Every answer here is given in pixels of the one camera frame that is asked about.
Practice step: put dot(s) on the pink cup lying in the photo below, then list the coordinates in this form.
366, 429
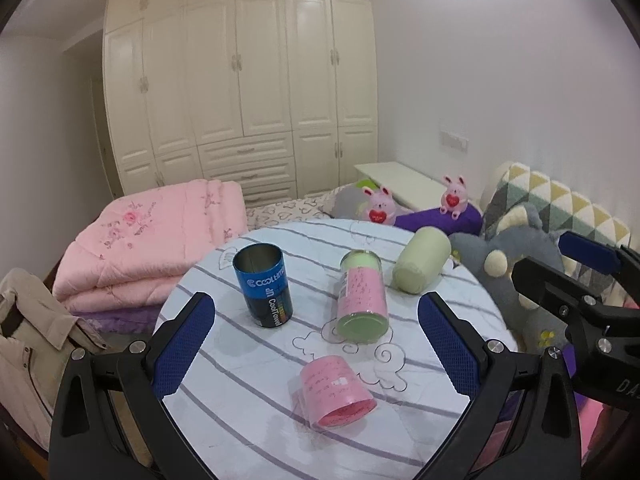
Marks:
333, 395

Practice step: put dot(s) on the folded purple quilt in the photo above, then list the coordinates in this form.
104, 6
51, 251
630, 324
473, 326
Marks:
129, 321

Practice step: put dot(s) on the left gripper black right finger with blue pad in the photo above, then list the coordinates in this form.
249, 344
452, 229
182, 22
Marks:
521, 421

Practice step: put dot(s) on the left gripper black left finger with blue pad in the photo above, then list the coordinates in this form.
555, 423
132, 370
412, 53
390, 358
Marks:
109, 419

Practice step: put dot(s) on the wall socket plate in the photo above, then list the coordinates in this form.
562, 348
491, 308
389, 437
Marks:
453, 141

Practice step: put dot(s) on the light green cup lying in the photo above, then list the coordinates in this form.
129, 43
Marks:
421, 261

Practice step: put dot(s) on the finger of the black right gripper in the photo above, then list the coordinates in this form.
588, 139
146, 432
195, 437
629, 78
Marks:
558, 297

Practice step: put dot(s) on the pink bunny plush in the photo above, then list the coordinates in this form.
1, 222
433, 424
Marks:
380, 207
455, 199

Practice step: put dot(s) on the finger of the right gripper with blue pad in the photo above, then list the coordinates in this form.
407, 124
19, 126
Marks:
620, 263

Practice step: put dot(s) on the cream white wardrobe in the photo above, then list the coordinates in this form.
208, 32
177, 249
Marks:
278, 95

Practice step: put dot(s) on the pink bunny plush right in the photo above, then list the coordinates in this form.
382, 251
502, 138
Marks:
455, 199

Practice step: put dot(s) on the folded pink quilt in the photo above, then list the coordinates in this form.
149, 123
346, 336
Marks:
142, 244

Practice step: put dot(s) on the beige jacket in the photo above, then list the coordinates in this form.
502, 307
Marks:
38, 335

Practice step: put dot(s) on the pink green tin cup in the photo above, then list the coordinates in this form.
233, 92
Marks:
362, 314

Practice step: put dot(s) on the striped light blue tablecloth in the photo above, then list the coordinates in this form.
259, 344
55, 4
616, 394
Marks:
239, 404

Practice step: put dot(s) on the white bedside board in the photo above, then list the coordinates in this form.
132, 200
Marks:
409, 187

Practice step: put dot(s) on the grey pillow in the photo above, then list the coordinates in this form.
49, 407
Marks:
350, 201

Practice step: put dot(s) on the blue black tin cup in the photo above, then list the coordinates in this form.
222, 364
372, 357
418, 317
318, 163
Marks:
261, 273

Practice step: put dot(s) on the triangle pattern cushion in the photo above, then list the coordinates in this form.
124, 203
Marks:
558, 206

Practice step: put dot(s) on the heart pattern bed sheet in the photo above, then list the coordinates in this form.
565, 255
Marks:
301, 209

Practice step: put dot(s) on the purple pillow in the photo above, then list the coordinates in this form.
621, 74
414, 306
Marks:
469, 222

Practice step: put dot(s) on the pink bunny plush left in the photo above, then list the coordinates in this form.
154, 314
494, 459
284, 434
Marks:
380, 207

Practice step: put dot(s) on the grey elephant plush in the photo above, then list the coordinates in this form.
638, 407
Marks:
491, 259

